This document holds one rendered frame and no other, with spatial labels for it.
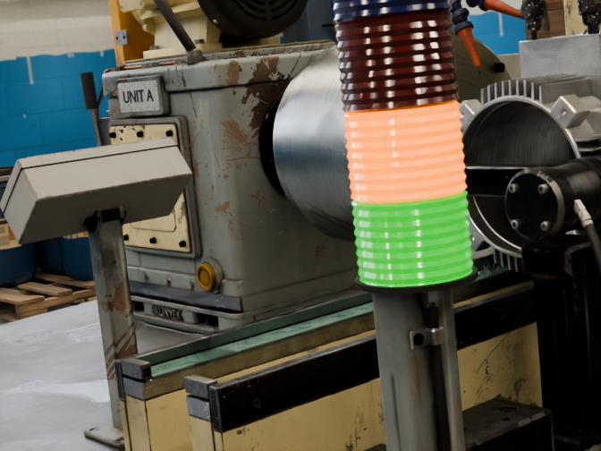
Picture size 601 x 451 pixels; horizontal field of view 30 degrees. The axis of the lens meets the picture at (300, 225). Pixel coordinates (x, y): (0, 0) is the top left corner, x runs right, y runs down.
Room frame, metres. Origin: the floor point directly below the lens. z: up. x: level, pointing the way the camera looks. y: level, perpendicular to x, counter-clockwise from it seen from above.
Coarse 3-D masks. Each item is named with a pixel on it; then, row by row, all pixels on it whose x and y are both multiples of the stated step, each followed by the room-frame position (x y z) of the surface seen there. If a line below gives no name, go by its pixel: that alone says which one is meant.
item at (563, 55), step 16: (528, 48) 1.16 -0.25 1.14; (544, 48) 1.15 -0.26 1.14; (560, 48) 1.13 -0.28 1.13; (576, 48) 1.11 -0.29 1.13; (592, 48) 1.10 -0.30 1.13; (528, 64) 1.16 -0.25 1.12; (544, 64) 1.15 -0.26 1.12; (560, 64) 1.13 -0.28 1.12; (576, 64) 1.12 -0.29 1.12; (592, 64) 1.10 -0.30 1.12; (592, 80) 1.10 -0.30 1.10
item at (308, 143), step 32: (320, 64) 1.33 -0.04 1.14; (288, 96) 1.36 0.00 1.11; (320, 96) 1.29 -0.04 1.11; (480, 96) 1.29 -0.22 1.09; (288, 128) 1.32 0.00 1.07; (320, 128) 1.27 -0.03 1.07; (288, 160) 1.31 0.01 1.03; (320, 160) 1.27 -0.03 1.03; (288, 192) 1.35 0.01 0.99; (320, 192) 1.28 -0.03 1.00; (320, 224) 1.33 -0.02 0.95; (352, 224) 1.28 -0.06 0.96
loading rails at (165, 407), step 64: (256, 320) 0.96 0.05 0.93; (320, 320) 0.98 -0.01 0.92; (512, 320) 0.96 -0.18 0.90; (128, 384) 0.86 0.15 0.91; (192, 384) 0.79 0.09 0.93; (256, 384) 0.78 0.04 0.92; (320, 384) 0.82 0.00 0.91; (512, 384) 0.96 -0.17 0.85; (128, 448) 0.87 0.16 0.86; (192, 448) 0.79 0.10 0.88; (256, 448) 0.78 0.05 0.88; (320, 448) 0.82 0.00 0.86
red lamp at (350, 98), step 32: (352, 32) 0.55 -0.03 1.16; (384, 32) 0.54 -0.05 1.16; (416, 32) 0.54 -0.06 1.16; (448, 32) 0.56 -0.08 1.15; (352, 64) 0.55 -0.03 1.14; (384, 64) 0.54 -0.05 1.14; (416, 64) 0.54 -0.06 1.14; (448, 64) 0.55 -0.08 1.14; (352, 96) 0.56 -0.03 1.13; (384, 96) 0.54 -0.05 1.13; (416, 96) 0.54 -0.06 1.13; (448, 96) 0.55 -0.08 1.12
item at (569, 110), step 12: (564, 96) 1.04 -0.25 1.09; (576, 96) 1.04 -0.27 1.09; (468, 108) 1.12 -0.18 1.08; (552, 108) 1.04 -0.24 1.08; (564, 108) 1.03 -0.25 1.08; (576, 108) 1.03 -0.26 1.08; (468, 120) 1.12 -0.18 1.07; (564, 120) 1.03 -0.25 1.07; (576, 120) 1.03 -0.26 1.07; (480, 240) 1.12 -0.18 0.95
